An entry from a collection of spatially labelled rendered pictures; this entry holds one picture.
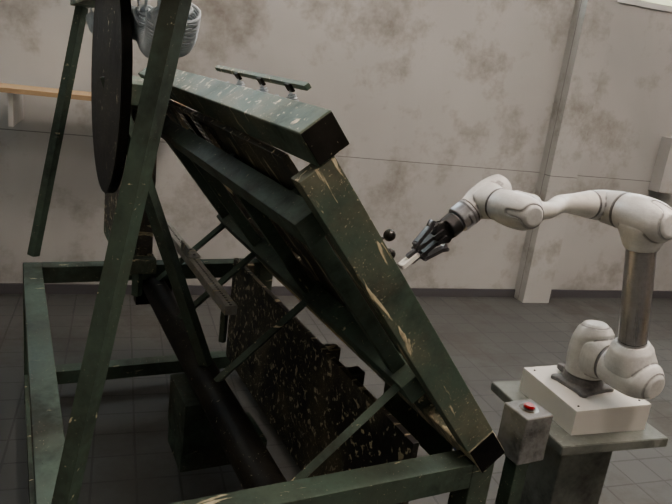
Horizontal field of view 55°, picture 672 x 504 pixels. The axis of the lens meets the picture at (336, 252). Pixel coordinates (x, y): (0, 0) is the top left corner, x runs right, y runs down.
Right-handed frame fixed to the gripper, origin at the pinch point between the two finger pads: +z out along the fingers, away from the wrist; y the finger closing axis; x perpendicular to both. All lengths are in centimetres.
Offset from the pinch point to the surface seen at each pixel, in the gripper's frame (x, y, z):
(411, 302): -23.0, -4.3, 12.6
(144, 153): -22, -79, 46
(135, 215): -21, -69, 56
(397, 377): -12.3, 23.0, 25.6
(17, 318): 310, 43, 174
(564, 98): 285, 168, -293
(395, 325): -23.0, -1.7, 19.9
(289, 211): -8.6, -42.0, 24.8
